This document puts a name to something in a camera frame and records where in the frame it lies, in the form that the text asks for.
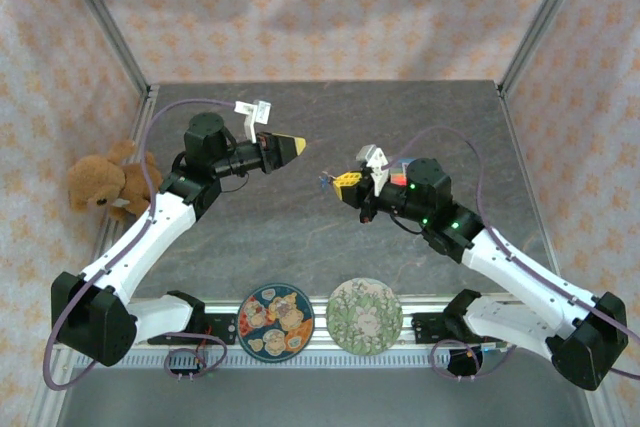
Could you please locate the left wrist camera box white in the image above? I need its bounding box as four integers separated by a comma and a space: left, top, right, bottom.
234, 99, 274, 144

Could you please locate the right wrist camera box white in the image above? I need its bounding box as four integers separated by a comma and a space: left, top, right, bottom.
355, 145, 390, 197

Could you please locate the slotted grey cable channel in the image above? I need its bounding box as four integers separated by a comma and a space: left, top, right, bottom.
69, 350, 581, 369

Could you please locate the round blue cartoon coaster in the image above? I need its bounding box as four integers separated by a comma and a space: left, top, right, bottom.
235, 282, 315, 362

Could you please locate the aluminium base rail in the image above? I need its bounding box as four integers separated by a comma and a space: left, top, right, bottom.
52, 294, 601, 351

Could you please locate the aluminium table side rail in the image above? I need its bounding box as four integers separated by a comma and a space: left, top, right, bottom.
79, 84, 161, 308
494, 81, 571, 306

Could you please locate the rainbow crayon box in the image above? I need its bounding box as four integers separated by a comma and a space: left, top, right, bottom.
387, 156, 417, 187

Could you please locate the aluminium frame post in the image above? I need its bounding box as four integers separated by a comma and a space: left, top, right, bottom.
53, 0, 151, 94
499, 0, 596, 97

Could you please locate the brown teddy bear plush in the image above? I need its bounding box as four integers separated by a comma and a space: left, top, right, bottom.
67, 139, 164, 223

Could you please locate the small black electronics box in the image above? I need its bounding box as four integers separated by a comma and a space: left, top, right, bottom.
448, 346, 485, 379
168, 364, 202, 383

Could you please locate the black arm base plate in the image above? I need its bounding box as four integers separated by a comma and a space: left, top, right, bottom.
410, 311, 504, 346
148, 314, 237, 347

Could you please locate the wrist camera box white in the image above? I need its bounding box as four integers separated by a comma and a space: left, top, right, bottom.
234, 99, 274, 144
355, 145, 390, 197

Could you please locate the round green rabbit coaster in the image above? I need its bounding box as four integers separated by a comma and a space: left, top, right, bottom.
325, 277, 404, 357

